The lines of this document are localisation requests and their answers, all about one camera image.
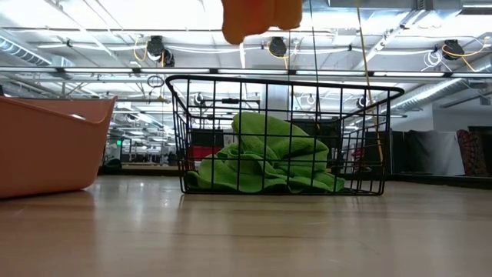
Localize grey cloth cover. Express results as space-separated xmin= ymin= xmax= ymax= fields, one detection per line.
xmin=406 ymin=129 xmax=466 ymax=177

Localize patterned cloth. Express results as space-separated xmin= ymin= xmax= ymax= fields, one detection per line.
xmin=456 ymin=129 xmax=490 ymax=177

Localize green microfiber towel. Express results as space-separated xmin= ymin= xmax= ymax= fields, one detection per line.
xmin=230 ymin=111 xmax=330 ymax=170
xmin=186 ymin=144 xmax=346 ymax=195

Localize black wire basket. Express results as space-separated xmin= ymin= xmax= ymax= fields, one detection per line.
xmin=165 ymin=74 xmax=405 ymax=196

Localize black ceiling cable reel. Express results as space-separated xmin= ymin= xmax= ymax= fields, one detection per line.
xmin=145 ymin=35 xmax=176 ymax=67
xmin=268 ymin=36 xmax=288 ymax=58
xmin=441 ymin=39 xmax=465 ymax=62

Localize red storage bin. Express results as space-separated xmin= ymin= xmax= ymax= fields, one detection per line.
xmin=191 ymin=145 xmax=224 ymax=161

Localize orange microfiber towel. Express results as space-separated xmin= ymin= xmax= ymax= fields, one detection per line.
xmin=221 ymin=0 xmax=304 ymax=45

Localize yellow hanging cable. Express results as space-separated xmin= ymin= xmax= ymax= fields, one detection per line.
xmin=355 ymin=0 xmax=385 ymax=162

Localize small black box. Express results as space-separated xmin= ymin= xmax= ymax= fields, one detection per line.
xmin=191 ymin=128 xmax=226 ymax=147

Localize silver round air duct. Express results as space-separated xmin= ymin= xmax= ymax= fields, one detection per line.
xmin=386 ymin=57 xmax=492 ymax=113
xmin=0 ymin=27 xmax=76 ymax=69

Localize orange plastic basket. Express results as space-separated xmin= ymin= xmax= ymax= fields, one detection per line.
xmin=0 ymin=95 xmax=118 ymax=199

